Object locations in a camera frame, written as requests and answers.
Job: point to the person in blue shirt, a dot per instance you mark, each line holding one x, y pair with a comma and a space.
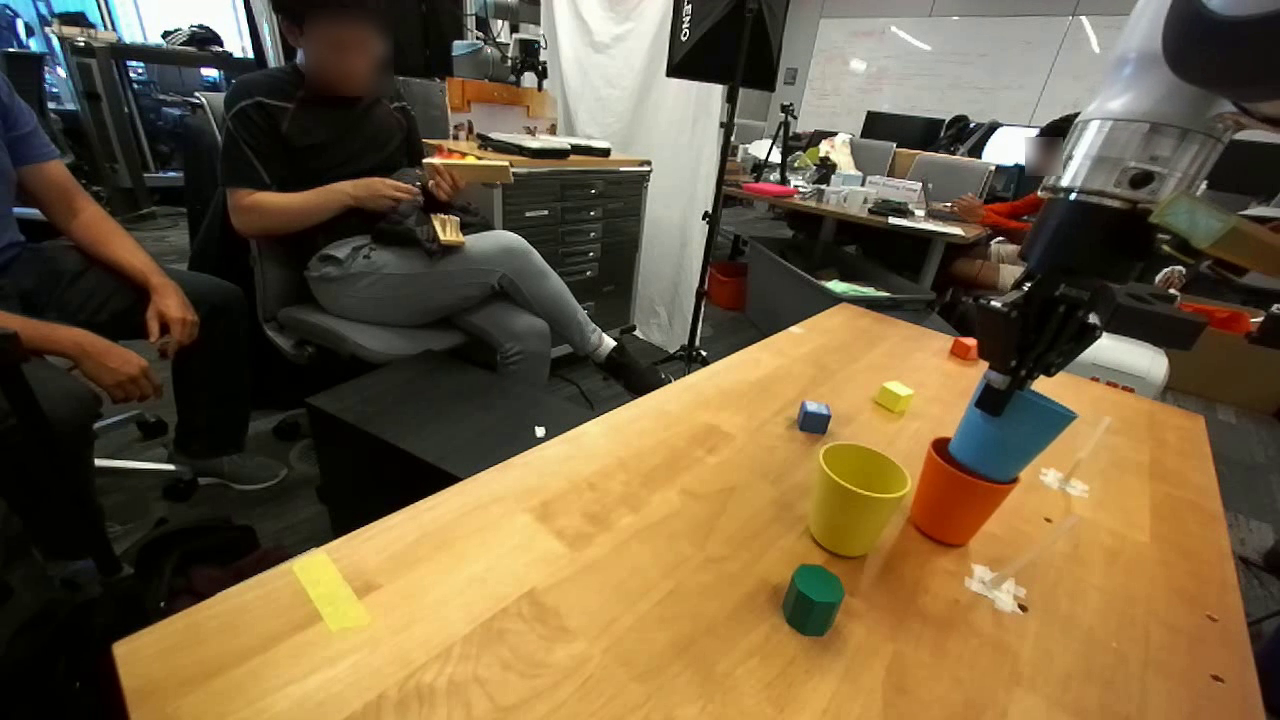
21, 161

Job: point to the red bucket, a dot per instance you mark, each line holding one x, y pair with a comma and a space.
726, 287

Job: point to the black low box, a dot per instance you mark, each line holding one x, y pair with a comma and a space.
427, 426

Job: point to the tan box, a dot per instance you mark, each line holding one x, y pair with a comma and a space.
499, 104

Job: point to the black light stand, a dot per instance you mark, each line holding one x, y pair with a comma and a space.
714, 227

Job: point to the orange cube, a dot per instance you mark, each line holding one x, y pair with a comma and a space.
966, 348

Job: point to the yellow flat block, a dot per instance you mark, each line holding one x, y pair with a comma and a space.
329, 592

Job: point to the green octagonal block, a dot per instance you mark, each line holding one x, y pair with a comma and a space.
808, 601

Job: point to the small black tripod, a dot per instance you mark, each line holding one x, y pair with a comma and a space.
787, 134

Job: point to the small wooden board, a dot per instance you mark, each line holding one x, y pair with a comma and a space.
445, 228

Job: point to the grey drawer cabinet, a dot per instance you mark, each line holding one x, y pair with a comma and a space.
574, 235

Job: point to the blue cube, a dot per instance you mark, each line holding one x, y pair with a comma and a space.
812, 418

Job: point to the brown cardboard box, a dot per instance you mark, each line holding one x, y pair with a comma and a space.
1232, 374

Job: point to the yellow plastic cup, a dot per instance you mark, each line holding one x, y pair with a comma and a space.
853, 504

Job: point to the white backdrop cloth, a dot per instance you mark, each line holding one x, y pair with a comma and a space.
613, 83

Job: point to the blue plastic cup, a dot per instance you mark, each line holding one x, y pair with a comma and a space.
1015, 440

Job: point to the clear straw with white tape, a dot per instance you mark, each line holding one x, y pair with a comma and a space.
993, 587
1062, 481

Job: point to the cluttered office desk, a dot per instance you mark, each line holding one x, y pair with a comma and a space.
853, 223

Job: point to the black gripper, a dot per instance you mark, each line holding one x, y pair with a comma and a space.
1087, 261

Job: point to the black softbox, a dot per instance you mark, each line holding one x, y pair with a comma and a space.
726, 41

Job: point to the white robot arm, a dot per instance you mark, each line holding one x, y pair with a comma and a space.
1147, 134

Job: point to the grey laptop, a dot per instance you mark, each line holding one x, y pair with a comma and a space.
950, 177

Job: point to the person in black shirt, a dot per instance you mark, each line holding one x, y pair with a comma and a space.
441, 275

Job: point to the orange plastic cup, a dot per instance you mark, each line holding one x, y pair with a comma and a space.
950, 504

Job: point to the yellow cube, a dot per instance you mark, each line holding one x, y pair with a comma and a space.
892, 399

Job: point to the black screen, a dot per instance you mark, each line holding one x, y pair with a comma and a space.
427, 39

